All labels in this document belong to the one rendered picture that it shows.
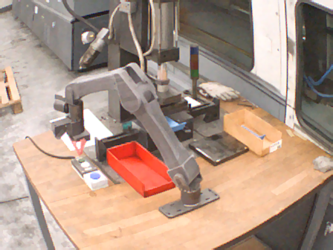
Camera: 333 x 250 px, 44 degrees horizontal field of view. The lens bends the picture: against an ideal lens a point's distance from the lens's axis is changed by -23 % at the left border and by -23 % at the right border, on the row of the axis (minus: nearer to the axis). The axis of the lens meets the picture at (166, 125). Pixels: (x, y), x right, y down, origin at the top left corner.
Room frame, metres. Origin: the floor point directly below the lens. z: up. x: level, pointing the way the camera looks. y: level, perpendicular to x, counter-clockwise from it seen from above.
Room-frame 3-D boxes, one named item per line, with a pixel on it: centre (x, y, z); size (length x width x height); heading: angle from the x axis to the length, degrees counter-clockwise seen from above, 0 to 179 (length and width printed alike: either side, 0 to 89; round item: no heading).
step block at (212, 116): (1.86, -0.18, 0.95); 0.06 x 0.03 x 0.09; 123
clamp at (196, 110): (1.82, -0.12, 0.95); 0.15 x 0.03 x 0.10; 123
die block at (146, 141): (1.69, 0.01, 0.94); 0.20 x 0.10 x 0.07; 123
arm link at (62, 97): (1.49, 0.34, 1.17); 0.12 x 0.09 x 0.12; 61
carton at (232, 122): (1.69, -0.34, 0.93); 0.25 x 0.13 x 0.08; 33
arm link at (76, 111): (1.48, 0.31, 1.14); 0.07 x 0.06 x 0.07; 61
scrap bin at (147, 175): (1.45, 0.09, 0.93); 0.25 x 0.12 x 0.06; 33
